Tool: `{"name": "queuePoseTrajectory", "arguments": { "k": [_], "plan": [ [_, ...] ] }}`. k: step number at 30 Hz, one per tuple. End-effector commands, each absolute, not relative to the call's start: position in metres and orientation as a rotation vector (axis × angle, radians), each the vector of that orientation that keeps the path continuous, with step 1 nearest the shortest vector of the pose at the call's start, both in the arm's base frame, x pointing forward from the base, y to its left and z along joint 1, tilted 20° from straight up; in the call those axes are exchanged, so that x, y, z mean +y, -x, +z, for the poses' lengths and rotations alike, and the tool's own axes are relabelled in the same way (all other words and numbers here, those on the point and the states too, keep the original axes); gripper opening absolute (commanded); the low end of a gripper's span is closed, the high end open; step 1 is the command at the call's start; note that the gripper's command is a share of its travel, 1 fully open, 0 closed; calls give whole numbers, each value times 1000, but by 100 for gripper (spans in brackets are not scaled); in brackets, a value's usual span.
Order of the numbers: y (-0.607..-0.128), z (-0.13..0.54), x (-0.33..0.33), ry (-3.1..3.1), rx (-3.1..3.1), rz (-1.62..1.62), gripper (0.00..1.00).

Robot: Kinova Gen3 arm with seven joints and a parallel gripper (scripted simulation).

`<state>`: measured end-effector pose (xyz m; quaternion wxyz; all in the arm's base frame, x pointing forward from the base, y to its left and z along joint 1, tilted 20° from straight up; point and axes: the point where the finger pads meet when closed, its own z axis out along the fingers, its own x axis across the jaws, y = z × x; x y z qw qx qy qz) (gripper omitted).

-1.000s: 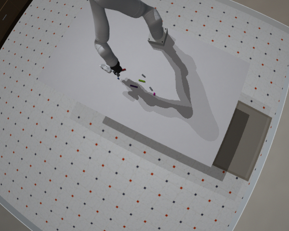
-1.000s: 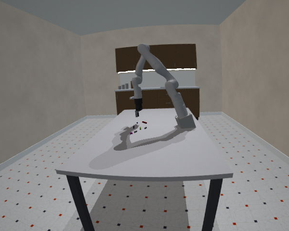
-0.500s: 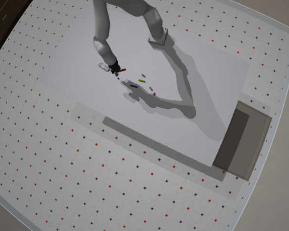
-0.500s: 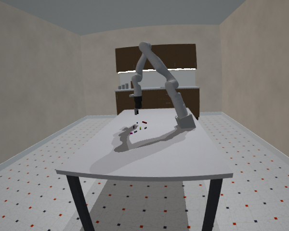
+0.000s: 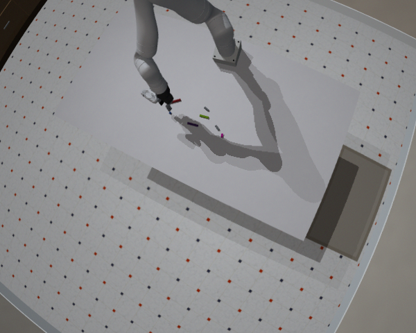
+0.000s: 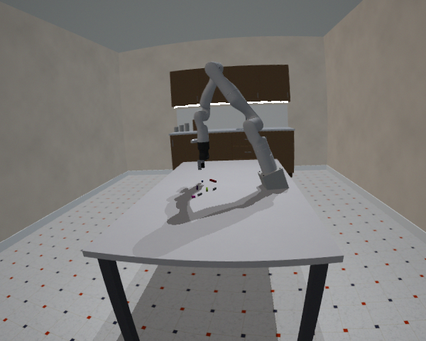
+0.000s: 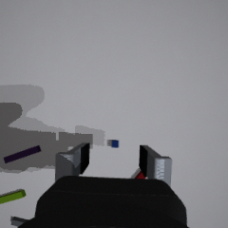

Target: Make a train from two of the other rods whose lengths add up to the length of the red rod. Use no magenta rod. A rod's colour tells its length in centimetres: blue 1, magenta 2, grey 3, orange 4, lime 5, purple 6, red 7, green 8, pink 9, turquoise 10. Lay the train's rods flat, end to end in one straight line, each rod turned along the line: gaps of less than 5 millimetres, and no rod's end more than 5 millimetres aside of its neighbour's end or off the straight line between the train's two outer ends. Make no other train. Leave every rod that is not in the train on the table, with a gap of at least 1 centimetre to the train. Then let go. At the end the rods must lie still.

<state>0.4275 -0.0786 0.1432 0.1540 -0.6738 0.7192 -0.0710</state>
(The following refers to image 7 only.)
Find olive green rod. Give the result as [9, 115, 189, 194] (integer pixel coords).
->
[0, 190, 26, 204]

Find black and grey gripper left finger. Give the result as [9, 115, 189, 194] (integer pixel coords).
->
[55, 142, 90, 181]

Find purple rod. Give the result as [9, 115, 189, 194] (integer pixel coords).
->
[4, 145, 41, 163]

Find small blue cube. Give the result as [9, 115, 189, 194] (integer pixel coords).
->
[112, 140, 119, 148]

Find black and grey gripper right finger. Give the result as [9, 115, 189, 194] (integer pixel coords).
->
[139, 145, 172, 187]

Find dark red rod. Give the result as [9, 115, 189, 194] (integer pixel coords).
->
[135, 170, 145, 179]

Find grey rectangular block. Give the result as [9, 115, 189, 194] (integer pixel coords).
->
[11, 217, 29, 227]

